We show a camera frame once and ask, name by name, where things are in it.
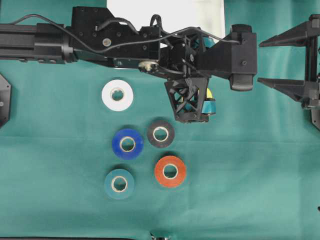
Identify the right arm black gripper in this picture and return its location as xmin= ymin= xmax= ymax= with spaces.
xmin=257 ymin=14 xmax=320 ymax=109

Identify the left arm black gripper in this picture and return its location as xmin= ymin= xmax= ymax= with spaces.
xmin=139 ymin=24 xmax=216 ymax=123

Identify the yellow tape roll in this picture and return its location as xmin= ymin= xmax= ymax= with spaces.
xmin=178 ymin=87 xmax=214 ymax=111

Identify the black tape roll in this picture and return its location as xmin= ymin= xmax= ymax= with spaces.
xmin=147 ymin=120 xmax=175 ymax=148

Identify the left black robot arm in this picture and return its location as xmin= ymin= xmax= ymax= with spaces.
xmin=0 ymin=6 xmax=213 ymax=123

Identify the white plastic tray case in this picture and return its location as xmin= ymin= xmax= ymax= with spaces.
xmin=106 ymin=0 xmax=226 ymax=38

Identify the white tape roll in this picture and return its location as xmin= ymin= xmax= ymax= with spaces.
xmin=101 ymin=79 xmax=134 ymax=112

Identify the blue tape roll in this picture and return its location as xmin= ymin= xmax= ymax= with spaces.
xmin=112 ymin=128 xmax=144 ymax=160

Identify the orange tape roll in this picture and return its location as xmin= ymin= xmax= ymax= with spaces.
xmin=154 ymin=155 xmax=187 ymax=188

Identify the teal green tape roll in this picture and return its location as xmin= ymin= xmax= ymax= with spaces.
xmin=104 ymin=169 xmax=135 ymax=200

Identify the green table cloth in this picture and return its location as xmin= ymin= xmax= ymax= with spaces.
xmin=0 ymin=0 xmax=320 ymax=240

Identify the metal clamp at table edge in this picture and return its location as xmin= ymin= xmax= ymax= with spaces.
xmin=150 ymin=231 xmax=173 ymax=240

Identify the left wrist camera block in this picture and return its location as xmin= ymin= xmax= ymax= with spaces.
xmin=196 ymin=24 xmax=257 ymax=92

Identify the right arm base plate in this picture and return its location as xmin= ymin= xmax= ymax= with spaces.
xmin=310 ymin=108 xmax=320 ymax=130

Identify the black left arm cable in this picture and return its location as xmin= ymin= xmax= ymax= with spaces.
xmin=7 ymin=13 xmax=241 ymax=76

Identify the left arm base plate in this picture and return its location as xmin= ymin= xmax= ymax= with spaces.
xmin=0 ymin=74 xmax=12 ymax=127

